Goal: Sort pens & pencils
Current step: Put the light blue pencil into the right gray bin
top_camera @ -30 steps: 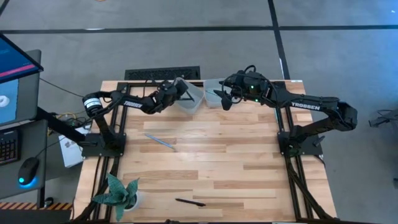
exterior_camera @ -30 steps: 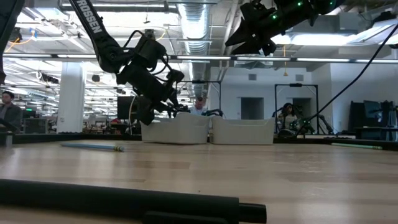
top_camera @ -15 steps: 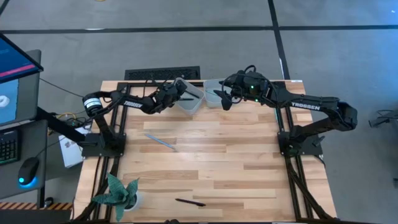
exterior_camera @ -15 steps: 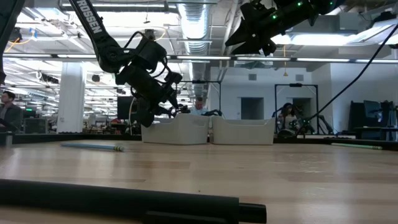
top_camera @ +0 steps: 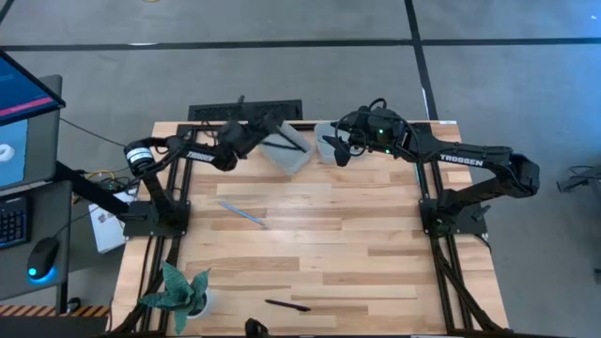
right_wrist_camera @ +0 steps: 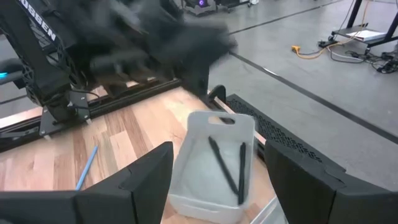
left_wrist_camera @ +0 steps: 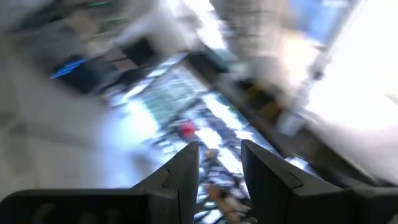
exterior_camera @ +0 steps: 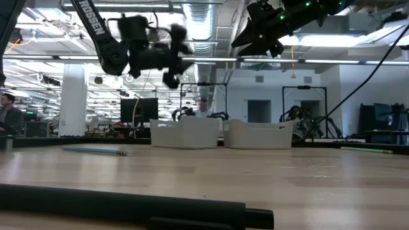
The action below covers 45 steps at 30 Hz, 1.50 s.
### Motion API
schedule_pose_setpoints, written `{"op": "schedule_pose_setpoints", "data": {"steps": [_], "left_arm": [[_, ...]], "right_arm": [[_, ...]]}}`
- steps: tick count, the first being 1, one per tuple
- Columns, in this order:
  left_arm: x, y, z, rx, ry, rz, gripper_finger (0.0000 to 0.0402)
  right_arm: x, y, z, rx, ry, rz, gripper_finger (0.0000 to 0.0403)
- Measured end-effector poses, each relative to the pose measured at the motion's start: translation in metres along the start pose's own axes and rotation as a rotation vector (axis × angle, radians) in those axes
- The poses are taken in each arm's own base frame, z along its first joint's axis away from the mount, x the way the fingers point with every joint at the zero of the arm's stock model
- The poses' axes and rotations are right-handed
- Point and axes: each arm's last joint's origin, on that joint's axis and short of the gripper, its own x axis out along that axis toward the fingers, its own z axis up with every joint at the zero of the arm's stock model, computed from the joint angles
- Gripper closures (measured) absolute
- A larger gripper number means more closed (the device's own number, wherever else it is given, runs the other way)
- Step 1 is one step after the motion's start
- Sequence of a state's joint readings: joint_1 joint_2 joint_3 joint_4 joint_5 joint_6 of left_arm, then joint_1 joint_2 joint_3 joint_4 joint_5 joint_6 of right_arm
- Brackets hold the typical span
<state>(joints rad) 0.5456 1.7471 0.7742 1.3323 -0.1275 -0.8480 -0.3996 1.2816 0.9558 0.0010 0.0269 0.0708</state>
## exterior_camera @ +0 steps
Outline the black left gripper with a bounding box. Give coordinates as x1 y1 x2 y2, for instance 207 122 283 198
127 24 195 89

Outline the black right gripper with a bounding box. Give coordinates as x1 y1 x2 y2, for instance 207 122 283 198
231 0 323 58

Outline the grey plastic bin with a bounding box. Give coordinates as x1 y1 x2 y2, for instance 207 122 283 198
222 118 295 150
149 115 222 150

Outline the blue pencil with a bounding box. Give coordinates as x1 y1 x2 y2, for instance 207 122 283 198
61 146 130 157

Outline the black pen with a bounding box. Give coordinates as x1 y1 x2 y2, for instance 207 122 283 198
0 183 275 230

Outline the person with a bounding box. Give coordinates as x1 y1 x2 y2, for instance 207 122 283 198
280 105 305 124
194 98 214 119
0 92 26 138

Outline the black monitor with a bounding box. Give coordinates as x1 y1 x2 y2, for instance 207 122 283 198
120 97 160 125

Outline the white square pillar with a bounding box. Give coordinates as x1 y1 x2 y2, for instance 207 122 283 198
58 63 89 137

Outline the green pencil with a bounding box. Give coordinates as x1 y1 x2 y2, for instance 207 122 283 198
339 146 394 155

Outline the black desk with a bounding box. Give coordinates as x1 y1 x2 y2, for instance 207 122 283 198
364 129 409 144

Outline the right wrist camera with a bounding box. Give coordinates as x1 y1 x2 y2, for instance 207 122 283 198
247 1 277 25

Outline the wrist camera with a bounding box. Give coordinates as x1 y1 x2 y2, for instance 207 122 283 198
117 14 150 44
247 1 277 25

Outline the silver ventilation duct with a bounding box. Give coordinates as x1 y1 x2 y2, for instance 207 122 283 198
183 0 220 100

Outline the black overhead stand frame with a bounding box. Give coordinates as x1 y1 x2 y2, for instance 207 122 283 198
180 82 229 118
281 85 328 128

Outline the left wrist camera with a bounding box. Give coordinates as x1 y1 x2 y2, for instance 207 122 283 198
117 14 150 44

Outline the black cable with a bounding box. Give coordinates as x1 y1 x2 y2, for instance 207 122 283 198
302 24 409 141

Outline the black aluminium table frame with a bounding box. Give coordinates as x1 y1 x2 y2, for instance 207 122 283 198
0 135 409 157

